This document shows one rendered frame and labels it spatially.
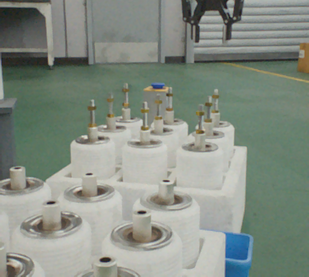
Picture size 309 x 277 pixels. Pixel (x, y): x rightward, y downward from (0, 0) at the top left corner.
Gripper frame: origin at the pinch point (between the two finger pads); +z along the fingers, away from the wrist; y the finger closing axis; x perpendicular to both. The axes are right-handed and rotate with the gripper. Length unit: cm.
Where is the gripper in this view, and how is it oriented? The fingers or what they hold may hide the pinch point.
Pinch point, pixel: (210, 37)
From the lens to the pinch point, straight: 106.2
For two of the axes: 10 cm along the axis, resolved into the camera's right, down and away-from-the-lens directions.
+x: 4.9, -1.9, 8.5
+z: 0.0, 9.8, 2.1
